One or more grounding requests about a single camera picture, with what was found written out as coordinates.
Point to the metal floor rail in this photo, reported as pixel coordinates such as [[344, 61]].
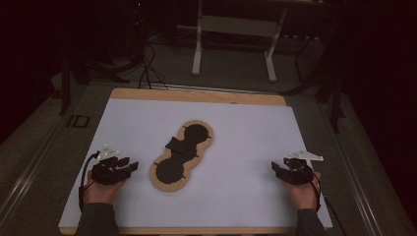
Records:
[[29, 170], [357, 183]]

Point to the person's right hand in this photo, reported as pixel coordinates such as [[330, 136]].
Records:
[[305, 195]]

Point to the white metal stand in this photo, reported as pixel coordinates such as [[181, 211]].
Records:
[[196, 62]]

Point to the wooden triple photo frame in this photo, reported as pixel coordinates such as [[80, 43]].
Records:
[[170, 172]]

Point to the black stand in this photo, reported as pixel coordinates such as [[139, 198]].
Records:
[[65, 91]]

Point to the wooden table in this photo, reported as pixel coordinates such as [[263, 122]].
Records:
[[196, 96]]

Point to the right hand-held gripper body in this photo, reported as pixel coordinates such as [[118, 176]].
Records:
[[298, 172]]

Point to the white table mat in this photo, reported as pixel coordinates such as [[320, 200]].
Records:
[[246, 137]]

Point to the black tripod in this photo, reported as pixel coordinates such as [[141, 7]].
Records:
[[335, 108]]

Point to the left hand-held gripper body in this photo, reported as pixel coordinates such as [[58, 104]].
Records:
[[106, 173]]

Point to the person's left hand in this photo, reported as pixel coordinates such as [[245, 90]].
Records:
[[100, 193]]

